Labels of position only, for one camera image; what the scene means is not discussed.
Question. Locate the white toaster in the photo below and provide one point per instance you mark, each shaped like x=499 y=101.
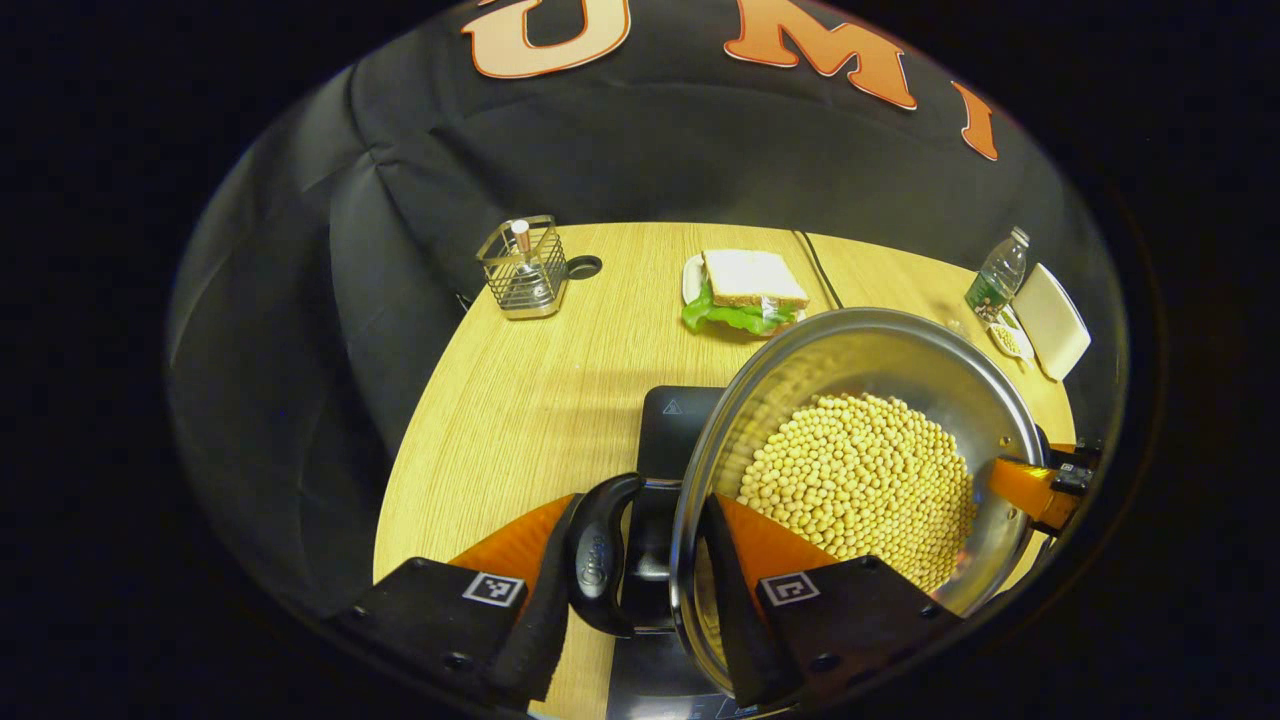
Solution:
x=1050 y=320

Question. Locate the stainless steel pot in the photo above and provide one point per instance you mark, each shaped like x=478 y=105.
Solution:
x=880 y=350

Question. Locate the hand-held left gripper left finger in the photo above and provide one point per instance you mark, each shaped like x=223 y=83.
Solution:
x=550 y=620

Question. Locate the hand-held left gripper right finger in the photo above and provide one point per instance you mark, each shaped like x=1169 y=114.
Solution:
x=730 y=620

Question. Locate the sandwich with lettuce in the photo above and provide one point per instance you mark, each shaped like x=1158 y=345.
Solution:
x=750 y=278

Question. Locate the pile of soybeans in pot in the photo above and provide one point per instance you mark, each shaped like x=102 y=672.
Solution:
x=860 y=480

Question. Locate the clear plastic water bottle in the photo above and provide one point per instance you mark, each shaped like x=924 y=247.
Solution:
x=995 y=280

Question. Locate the dark table grommet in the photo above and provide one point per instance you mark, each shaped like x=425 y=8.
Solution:
x=585 y=267

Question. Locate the black induction cooktop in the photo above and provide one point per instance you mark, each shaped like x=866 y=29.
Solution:
x=670 y=430

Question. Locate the small bottle with copper cap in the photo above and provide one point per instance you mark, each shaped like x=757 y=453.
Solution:
x=521 y=240

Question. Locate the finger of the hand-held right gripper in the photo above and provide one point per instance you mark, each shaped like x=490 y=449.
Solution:
x=1075 y=470
x=1020 y=485

